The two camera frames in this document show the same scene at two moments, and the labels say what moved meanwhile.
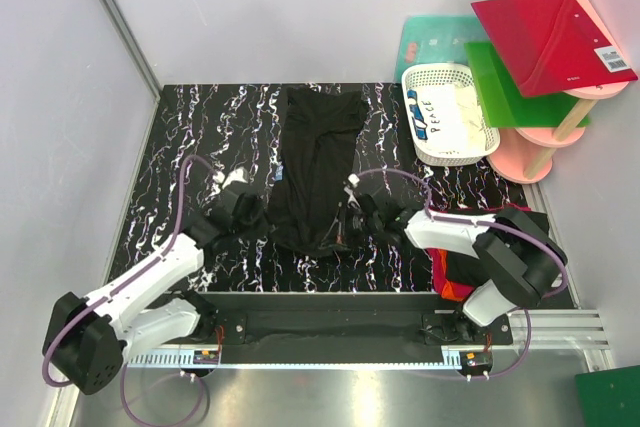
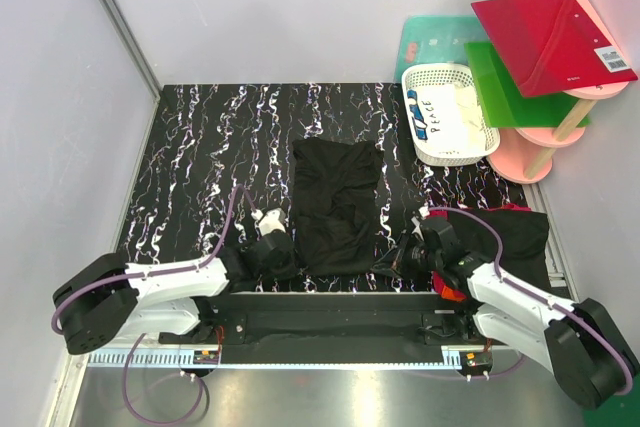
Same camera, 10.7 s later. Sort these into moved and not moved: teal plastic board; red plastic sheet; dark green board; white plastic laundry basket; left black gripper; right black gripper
Moved: left black gripper; right black gripper
Not moved: dark green board; teal plastic board; red plastic sheet; white plastic laundry basket
